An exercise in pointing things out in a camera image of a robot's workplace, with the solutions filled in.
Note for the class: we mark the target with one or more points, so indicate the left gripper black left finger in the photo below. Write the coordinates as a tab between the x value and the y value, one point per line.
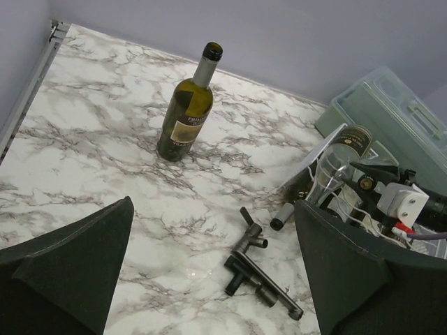
63	282

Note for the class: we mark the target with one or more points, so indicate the white wire wine rack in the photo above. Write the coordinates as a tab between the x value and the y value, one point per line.
344	203

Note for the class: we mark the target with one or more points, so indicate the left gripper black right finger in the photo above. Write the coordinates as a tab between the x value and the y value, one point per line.
361	284

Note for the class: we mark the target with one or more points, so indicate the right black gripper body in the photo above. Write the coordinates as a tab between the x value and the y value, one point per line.
434	210

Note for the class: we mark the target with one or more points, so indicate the brown wine bottle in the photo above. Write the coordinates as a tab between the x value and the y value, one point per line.
294	190

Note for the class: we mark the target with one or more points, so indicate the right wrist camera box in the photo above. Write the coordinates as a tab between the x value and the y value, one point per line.
401	202

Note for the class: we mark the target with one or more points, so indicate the clear bottle gold cap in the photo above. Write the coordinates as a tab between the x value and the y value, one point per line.
365	189

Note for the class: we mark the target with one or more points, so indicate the clear glass bottle tall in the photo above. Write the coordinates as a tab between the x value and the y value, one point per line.
348	146

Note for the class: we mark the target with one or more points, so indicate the green plastic toolbox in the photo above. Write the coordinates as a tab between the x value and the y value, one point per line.
401	125

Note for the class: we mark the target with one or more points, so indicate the green wine bottle back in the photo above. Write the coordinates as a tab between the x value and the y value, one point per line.
189	107

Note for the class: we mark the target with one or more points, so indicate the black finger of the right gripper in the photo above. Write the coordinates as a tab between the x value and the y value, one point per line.
378	172

